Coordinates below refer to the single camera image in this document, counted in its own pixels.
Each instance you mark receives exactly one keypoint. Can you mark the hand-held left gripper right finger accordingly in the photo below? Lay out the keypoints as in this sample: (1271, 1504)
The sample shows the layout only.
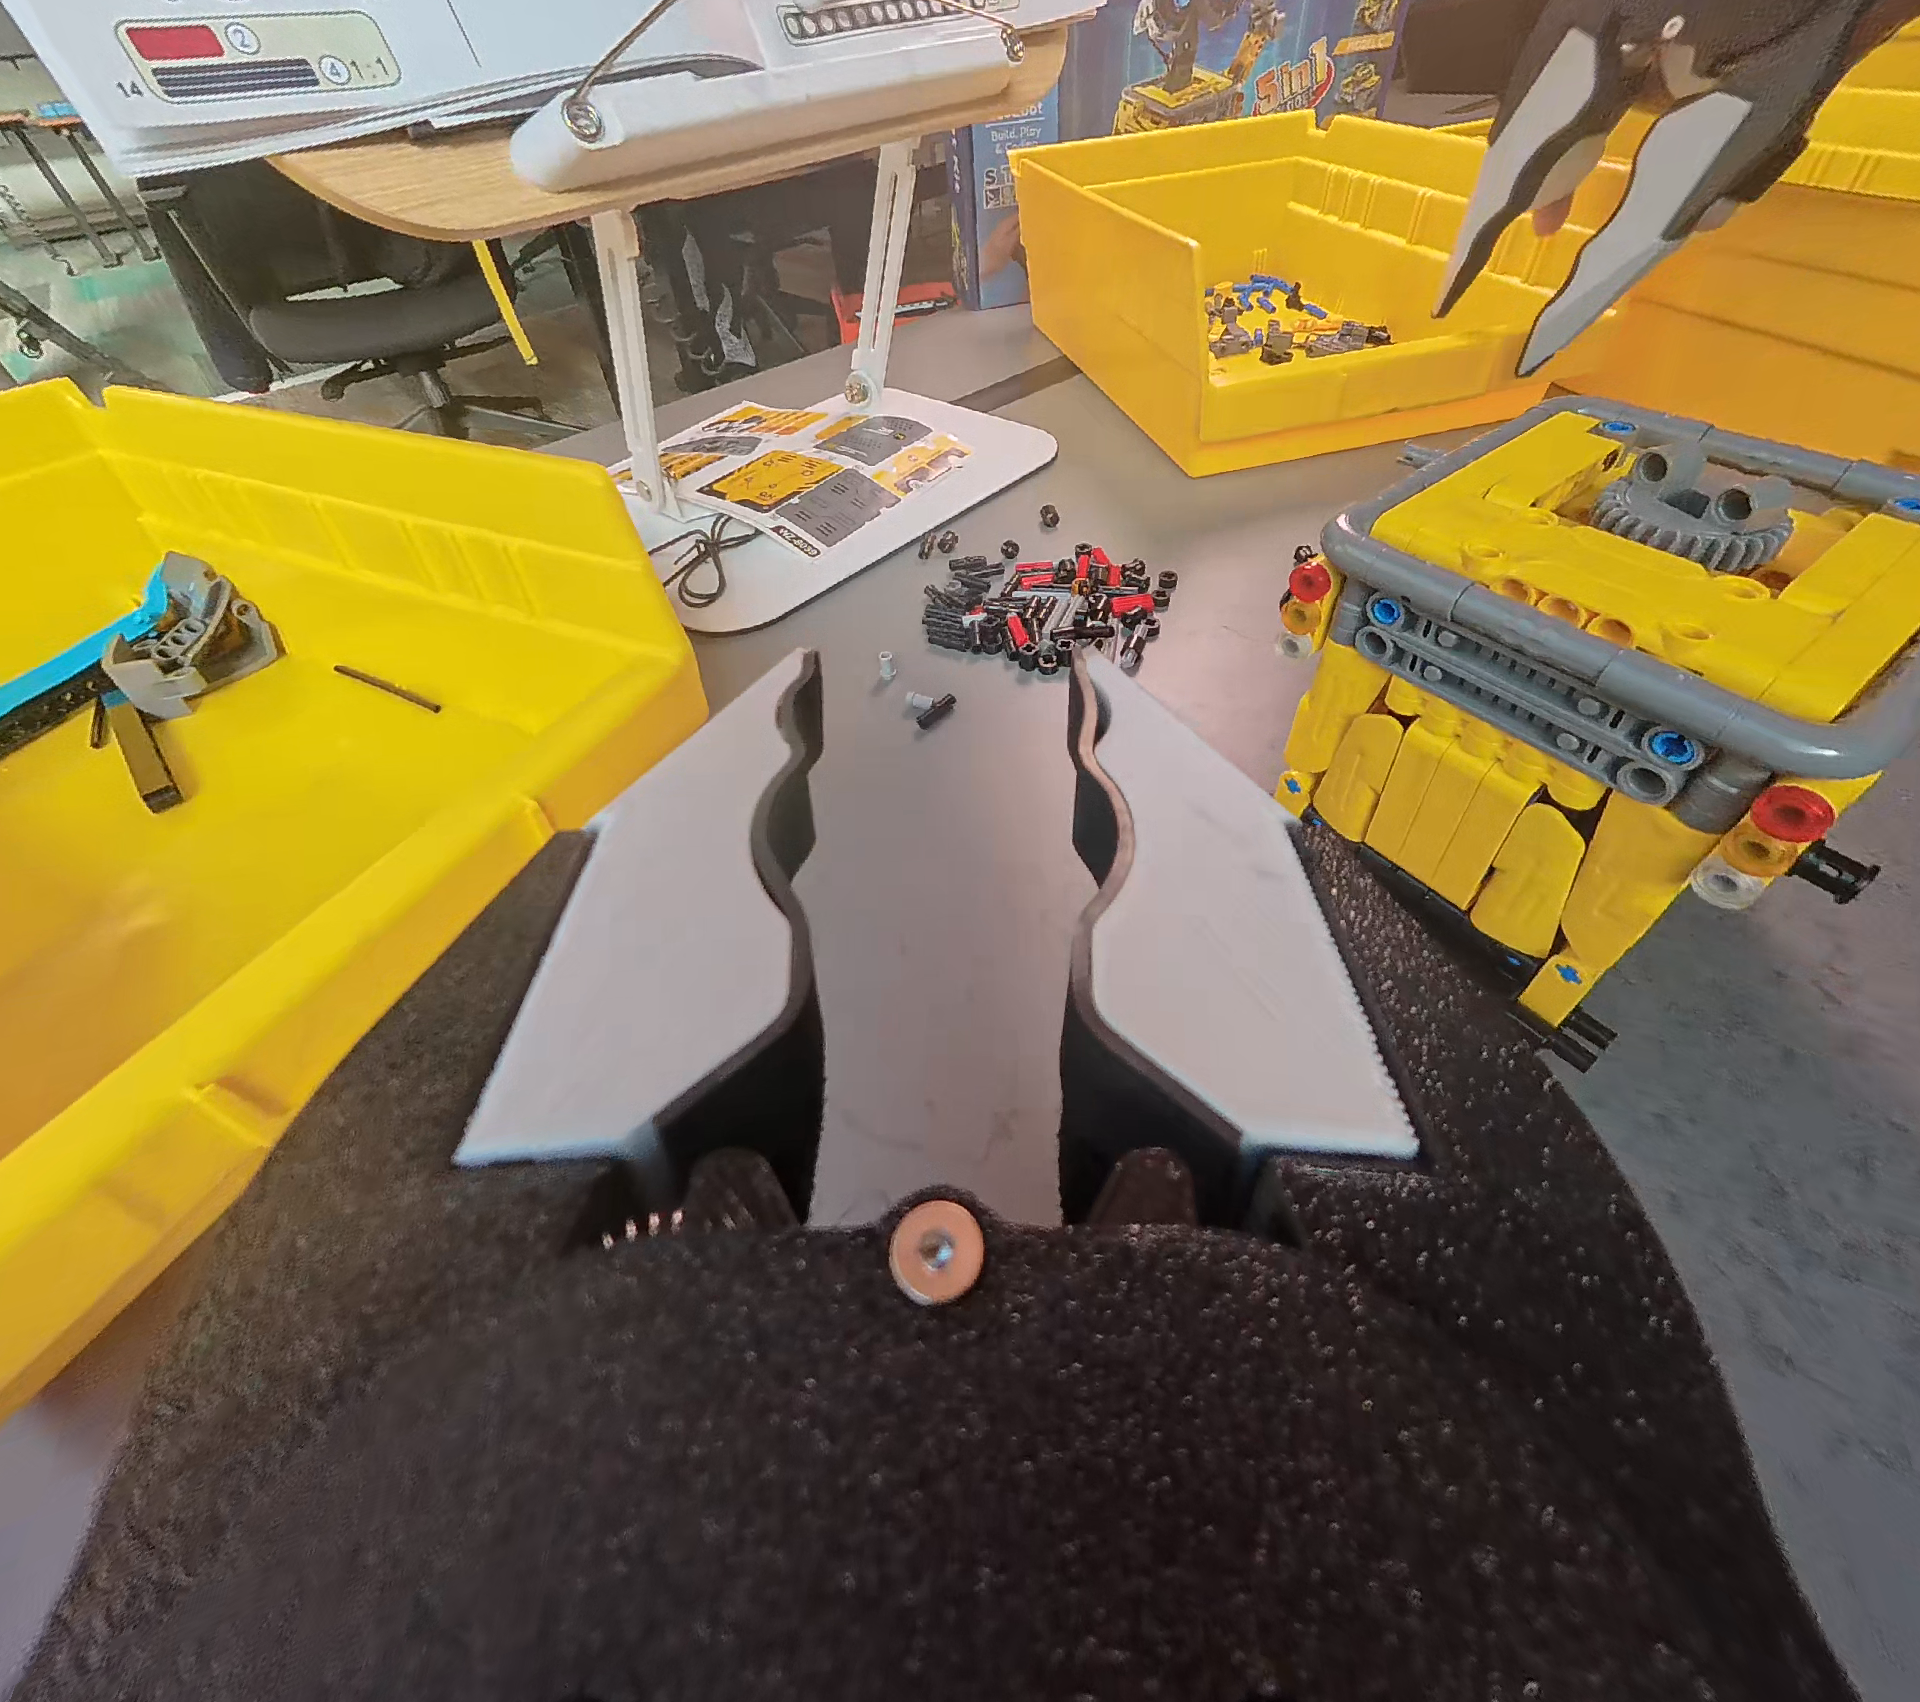
(1231, 983)

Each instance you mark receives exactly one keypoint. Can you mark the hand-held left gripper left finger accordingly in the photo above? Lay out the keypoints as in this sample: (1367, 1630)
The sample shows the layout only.
(644, 983)

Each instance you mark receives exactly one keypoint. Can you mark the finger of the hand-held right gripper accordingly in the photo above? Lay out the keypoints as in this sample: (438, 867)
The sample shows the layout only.
(1530, 126)
(1664, 186)

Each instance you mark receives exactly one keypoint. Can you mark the yellow lego robot model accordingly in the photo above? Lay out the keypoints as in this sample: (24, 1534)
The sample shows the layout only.
(1500, 833)

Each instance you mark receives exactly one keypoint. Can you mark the yellow storage bin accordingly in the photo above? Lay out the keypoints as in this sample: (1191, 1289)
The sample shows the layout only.
(301, 863)
(1125, 276)

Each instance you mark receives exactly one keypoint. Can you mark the black lego axle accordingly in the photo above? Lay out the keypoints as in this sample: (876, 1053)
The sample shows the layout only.
(386, 691)

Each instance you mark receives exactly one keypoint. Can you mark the black grey-tipped lego connector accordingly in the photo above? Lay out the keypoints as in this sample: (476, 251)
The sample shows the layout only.
(933, 708)

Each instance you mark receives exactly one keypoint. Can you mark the black tee lego connector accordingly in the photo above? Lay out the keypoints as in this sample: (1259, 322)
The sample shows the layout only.
(939, 546)

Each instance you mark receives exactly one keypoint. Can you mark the lego instruction booklet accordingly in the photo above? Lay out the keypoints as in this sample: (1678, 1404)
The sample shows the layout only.
(811, 480)

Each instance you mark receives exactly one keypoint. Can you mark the black lego beam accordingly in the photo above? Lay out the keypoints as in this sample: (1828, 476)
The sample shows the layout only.
(150, 764)

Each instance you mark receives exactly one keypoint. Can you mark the person's right hand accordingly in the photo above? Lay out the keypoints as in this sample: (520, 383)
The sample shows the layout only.
(1544, 218)

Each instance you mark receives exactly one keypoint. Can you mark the heap of grey blue parts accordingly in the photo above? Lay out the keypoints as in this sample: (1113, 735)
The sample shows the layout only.
(1290, 330)

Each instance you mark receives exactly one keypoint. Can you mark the pile of black red pins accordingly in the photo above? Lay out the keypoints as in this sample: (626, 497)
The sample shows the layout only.
(1050, 606)

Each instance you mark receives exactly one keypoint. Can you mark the red plastic crate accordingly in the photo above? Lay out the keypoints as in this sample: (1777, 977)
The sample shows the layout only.
(900, 303)

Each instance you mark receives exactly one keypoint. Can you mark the black office chair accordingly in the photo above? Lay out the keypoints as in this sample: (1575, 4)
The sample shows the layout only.
(361, 307)

